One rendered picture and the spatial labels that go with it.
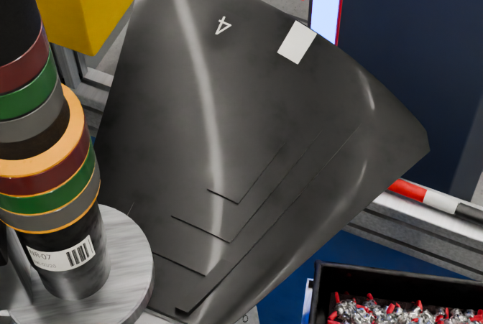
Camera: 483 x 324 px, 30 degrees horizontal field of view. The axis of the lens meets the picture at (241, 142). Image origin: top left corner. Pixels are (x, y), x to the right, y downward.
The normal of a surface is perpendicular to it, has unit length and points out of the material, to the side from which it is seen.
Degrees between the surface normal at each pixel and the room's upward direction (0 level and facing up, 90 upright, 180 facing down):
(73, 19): 90
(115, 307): 0
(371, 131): 23
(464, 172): 90
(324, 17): 90
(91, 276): 90
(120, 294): 0
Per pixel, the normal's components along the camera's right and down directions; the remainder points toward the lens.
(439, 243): -0.41, 0.76
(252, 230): 0.18, -0.53
